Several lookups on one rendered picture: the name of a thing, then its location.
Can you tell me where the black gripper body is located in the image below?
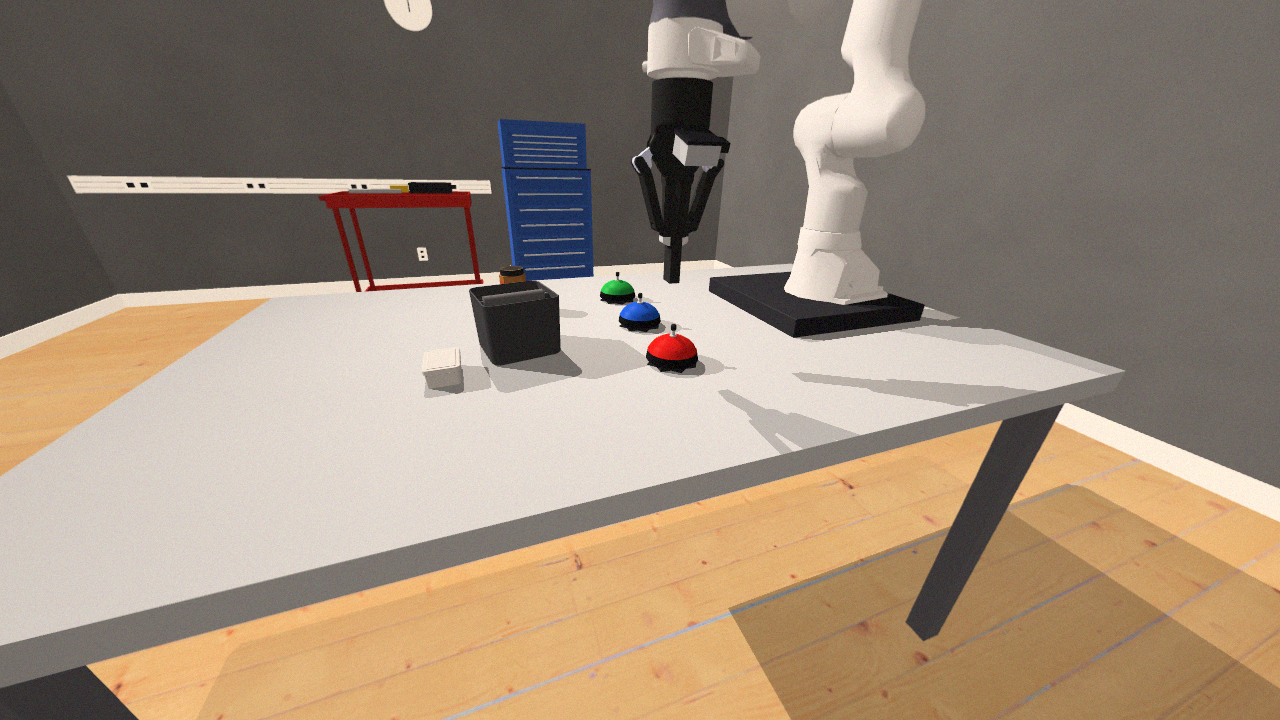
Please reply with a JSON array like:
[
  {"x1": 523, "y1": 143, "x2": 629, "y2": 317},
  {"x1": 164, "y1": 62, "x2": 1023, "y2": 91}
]
[{"x1": 646, "y1": 77, "x2": 713, "y2": 176}]

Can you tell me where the blue bell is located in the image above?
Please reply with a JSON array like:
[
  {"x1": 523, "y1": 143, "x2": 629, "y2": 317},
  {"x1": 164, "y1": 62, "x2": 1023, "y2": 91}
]
[{"x1": 620, "y1": 293, "x2": 660, "y2": 332}]

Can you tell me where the red dome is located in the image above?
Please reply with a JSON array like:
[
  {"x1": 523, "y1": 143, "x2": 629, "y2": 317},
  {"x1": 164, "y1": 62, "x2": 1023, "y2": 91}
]
[{"x1": 646, "y1": 324, "x2": 698, "y2": 373}]

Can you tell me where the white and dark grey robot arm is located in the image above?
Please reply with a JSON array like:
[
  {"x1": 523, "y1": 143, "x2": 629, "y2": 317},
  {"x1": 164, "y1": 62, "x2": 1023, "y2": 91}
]
[{"x1": 643, "y1": 0, "x2": 925, "y2": 305}]

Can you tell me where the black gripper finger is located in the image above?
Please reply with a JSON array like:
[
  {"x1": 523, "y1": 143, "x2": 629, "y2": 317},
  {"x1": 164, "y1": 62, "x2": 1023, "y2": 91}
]
[
  {"x1": 631, "y1": 146, "x2": 678, "y2": 284},
  {"x1": 675, "y1": 159, "x2": 724, "y2": 283}
]

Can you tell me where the green dome bell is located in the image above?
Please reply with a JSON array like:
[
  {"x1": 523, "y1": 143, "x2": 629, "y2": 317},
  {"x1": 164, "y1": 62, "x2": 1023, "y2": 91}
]
[{"x1": 600, "y1": 272, "x2": 635, "y2": 304}]

